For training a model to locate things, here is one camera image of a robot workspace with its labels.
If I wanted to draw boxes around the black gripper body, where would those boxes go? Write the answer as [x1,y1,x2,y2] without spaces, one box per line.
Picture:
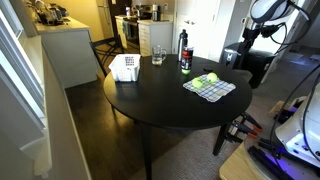
[241,25,268,44]

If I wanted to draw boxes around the clear tennis ball can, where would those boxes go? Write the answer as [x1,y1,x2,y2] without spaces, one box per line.
[180,45,195,76]

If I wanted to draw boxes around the white door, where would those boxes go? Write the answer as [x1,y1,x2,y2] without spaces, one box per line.
[172,0,222,63]

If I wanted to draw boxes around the checkered cloth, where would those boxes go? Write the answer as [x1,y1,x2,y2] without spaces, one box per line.
[182,73,237,104]

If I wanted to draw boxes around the steel water bottle black cap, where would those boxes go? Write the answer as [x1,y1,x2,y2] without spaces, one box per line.
[177,28,189,63]

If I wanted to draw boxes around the black clamp orange tips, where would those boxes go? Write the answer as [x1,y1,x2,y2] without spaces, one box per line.
[228,120,260,144]
[240,111,264,133]

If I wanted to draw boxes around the clear glass mug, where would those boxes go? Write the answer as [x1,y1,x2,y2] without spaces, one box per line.
[151,44,168,66]

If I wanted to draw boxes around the white drawer cabinet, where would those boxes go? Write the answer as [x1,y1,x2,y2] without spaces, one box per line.
[137,19,174,58]

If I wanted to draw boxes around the silver coffee maker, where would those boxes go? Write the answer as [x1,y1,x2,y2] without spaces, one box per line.
[151,3,162,22]

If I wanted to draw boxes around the round black table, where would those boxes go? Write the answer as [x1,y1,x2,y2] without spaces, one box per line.
[103,53,254,180]

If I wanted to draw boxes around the black stove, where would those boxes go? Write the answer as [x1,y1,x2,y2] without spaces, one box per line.
[122,16,141,52]

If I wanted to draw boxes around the white plastic basket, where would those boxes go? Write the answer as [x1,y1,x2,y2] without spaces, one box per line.
[108,53,142,83]

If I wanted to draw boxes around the wooden board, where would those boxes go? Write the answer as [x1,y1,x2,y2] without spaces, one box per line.
[218,142,268,180]

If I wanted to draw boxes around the grey robot mounting plate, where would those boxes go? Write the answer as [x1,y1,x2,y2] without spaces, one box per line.
[245,138,320,180]

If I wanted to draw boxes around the black folding chair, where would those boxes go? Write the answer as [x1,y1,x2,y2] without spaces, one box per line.
[89,34,127,78]

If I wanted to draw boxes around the white kitchen counter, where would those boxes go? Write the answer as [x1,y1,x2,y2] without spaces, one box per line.
[33,15,100,90]

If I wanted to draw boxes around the black base cable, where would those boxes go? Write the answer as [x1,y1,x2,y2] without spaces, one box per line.
[269,63,320,164]

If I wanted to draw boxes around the white window frame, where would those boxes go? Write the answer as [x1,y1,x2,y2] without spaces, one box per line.
[0,8,47,133]

